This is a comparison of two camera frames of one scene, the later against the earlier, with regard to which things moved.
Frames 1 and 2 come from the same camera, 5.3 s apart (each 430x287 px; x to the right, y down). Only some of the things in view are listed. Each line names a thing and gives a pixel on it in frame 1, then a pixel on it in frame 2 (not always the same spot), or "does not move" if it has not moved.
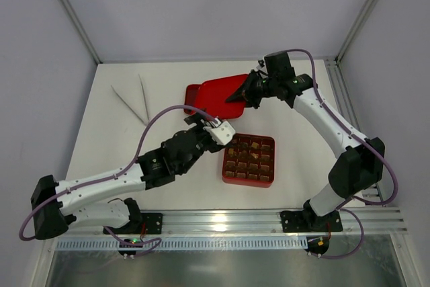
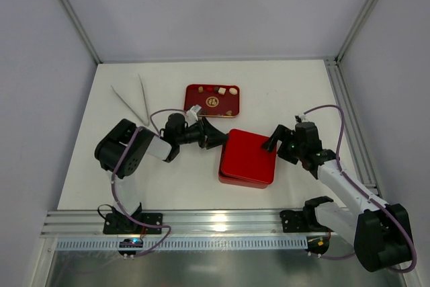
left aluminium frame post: (70, 11) does not move
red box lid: (213, 94) → (244, 157)
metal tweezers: (144, 122) does not move
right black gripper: (250, 87) → (285, 143)
